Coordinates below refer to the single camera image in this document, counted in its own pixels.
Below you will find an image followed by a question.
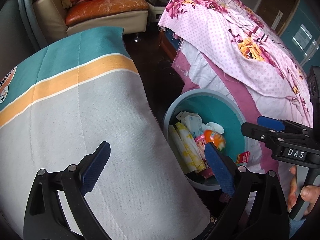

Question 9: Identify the teal orange grey tablecloth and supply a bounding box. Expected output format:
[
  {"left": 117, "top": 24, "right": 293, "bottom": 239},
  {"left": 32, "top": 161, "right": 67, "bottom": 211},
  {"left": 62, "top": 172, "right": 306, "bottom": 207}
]
[{"left": 1, "top": 27, "right": 210, "bottom": 239}]

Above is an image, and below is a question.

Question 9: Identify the red white small packet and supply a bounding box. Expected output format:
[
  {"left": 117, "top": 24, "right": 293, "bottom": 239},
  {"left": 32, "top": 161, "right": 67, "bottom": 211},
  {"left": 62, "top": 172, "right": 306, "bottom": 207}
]
[{"left": 235, "top": 151, "right": 250, "bottom": 166}]

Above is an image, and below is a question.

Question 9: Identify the beige orange leather sofa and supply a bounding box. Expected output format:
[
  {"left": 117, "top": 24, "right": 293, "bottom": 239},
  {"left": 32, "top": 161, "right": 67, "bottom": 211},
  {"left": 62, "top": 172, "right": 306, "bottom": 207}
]
[{"left": 33, "top": 0, "right": 149, "bottom": 43}]

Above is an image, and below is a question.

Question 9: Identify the yellow white patterned wrapper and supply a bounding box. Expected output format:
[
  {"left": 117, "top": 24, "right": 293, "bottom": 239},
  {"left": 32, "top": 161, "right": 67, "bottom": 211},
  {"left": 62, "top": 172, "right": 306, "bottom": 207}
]
[{"left": 168, "top": 122, "right": 206, "bottom": 173}]

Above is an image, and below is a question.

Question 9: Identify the white bedside cabinet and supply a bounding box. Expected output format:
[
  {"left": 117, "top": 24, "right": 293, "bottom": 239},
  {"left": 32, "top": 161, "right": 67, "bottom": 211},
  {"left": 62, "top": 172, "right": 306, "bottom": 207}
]
[{"left": 148, "top": 0, "right": 169, "bottom": 23}]

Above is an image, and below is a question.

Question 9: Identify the person's right hand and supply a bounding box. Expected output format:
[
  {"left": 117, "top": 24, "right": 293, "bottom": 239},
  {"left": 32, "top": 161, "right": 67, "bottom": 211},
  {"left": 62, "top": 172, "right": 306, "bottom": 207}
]
[{"left": 286, "top": 165, "right": 320, "bottom": 216}]

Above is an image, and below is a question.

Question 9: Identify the white paper cup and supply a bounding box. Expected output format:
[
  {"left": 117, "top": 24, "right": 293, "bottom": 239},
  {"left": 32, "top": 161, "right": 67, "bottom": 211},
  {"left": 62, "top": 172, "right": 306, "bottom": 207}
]
[{"left": 206, "top": 122, "right": 225, "bottom": 134}]

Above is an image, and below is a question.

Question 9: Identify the round teal trash bin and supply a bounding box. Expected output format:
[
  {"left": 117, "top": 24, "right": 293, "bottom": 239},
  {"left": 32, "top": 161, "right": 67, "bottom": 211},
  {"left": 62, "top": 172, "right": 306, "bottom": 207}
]
[{"left": 162, "top": 88, "right": 249, "bottom": 191}]

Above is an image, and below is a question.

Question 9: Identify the white tissue packet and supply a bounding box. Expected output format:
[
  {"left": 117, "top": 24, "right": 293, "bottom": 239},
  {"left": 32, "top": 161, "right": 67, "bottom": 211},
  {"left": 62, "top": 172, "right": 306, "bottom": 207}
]
[{"left": 176, "top": 111, "right": 204, "bottom": 138}]

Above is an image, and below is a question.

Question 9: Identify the pink red snack wrapper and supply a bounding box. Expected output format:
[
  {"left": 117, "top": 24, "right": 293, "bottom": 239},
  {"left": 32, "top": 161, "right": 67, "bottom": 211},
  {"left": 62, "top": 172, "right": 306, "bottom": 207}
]
[{"left": 195, "top": 135, "right": 214, "bottom": 179}]

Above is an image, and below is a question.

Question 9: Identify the pink floral bed quilt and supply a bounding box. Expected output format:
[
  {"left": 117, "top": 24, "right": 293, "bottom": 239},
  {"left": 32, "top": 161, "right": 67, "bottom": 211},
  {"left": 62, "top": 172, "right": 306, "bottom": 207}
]
[{"left": 158, "top": 0, "right": 315, "bottom": 181}]

